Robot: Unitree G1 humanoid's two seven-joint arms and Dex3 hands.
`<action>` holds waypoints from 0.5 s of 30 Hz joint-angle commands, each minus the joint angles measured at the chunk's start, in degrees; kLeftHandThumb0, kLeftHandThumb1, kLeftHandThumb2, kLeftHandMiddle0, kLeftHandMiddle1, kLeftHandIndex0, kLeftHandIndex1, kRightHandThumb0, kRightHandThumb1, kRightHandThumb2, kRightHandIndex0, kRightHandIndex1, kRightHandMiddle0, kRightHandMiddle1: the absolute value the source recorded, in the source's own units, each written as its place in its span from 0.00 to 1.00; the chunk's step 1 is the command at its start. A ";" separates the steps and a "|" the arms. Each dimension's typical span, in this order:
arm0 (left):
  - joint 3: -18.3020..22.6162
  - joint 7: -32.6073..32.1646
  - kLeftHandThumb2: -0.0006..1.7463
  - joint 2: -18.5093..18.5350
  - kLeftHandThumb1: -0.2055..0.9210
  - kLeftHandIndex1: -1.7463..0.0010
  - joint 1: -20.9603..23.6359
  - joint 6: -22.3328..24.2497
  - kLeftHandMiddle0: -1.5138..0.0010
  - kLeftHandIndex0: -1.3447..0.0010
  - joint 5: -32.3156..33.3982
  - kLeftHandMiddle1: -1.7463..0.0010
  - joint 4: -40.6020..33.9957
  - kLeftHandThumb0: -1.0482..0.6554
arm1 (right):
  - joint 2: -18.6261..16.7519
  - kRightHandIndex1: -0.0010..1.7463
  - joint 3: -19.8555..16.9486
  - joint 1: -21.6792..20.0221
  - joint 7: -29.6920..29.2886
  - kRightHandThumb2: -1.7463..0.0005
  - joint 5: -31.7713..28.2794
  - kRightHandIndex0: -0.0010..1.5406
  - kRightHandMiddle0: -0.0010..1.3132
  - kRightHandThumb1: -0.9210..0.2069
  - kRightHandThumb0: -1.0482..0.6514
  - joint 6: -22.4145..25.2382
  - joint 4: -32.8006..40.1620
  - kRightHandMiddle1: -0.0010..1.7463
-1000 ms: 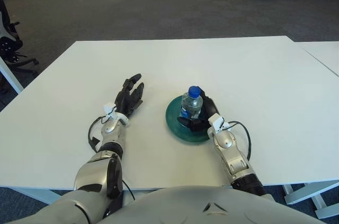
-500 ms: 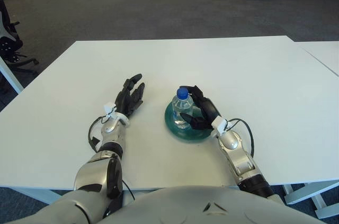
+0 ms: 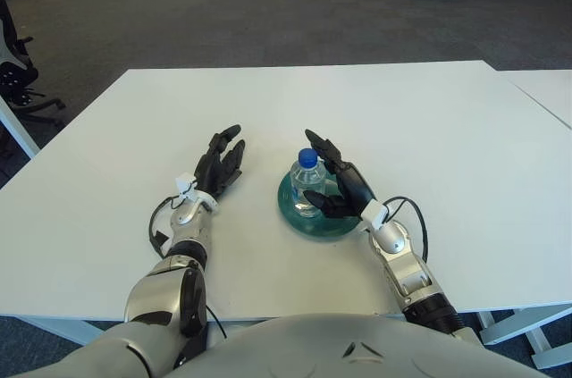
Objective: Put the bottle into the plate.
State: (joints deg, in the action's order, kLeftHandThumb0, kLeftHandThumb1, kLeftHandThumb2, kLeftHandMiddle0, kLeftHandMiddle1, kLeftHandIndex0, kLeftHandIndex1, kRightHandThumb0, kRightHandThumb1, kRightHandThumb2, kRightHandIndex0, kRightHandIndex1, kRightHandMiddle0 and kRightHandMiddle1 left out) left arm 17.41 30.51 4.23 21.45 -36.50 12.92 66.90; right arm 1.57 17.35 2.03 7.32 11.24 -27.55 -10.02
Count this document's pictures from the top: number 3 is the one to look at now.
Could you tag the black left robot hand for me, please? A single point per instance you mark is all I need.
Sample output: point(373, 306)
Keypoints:
point(216, 168)

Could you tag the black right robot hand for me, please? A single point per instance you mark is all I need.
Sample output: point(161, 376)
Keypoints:
point(353, 186)

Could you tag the clear bottle with blue cap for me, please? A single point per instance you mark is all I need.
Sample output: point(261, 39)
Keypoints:
point(307, 177)

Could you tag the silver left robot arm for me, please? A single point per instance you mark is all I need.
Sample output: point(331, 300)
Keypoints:
point(156, 293)

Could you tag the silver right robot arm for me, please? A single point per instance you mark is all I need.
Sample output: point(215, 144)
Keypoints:
point(411, 266)

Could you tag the teal round plate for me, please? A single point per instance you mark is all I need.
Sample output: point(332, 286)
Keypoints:
point(313, 228)

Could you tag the grey robot torso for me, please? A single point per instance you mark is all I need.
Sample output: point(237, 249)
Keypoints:
point(313, 346)

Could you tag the white neighbouring table leg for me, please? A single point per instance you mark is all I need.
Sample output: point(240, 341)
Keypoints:
point(20, 132)

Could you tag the black office chair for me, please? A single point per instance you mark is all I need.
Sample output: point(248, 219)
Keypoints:
point(13, 74)

